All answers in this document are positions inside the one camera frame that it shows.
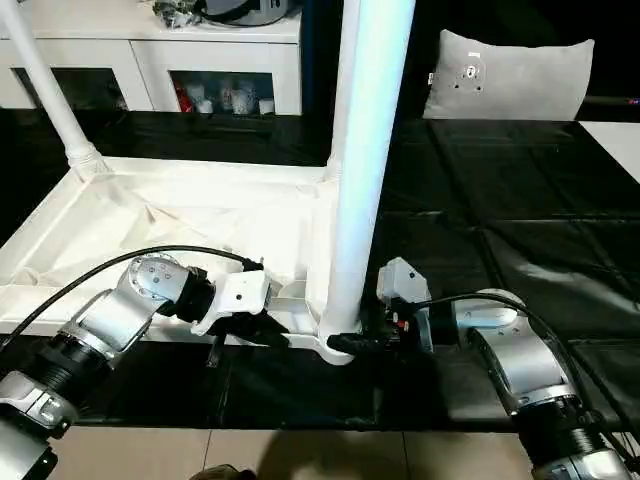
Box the white plastic table top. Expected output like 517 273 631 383
0 154 370 370

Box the black left camera cable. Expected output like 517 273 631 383
0 246 267 352

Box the dark clutter pile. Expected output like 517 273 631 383
151 0 202 30

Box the white plastic table leg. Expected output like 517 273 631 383
318 0 418 352
0 0 115 182
321 0 363 185

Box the thin black metal rail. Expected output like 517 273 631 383
581 96 640 108

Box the white cabinet with glass doors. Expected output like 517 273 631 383
0 18 305 117

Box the grey round bag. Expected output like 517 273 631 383
196 0 287 30

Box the white flat board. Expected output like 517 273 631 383
578 118 640 185

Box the grey cushion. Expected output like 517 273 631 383
421 27 597 122

